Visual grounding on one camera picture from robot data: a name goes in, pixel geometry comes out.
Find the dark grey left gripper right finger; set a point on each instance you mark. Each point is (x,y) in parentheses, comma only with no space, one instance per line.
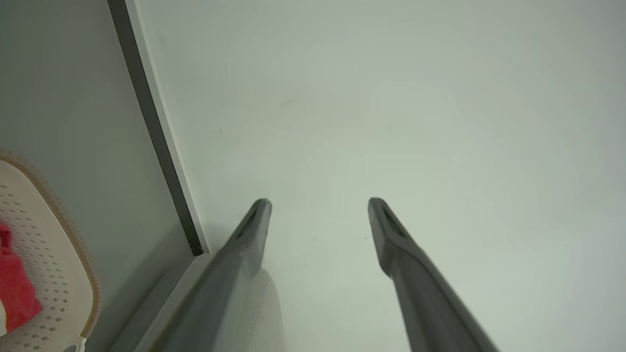
(420,293)

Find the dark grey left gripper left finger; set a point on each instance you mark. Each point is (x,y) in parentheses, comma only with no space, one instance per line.
(234,264)

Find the red white sports jersey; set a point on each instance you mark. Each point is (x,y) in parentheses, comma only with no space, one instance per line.
(17,288)

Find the white perforated laundry basket brown rim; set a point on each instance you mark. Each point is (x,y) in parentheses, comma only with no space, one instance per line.
(49,254)

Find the grey fabric sofa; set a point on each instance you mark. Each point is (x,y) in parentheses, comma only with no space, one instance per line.
(266,318)

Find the black and white baseboard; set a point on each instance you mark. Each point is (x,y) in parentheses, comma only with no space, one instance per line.
(156,127)

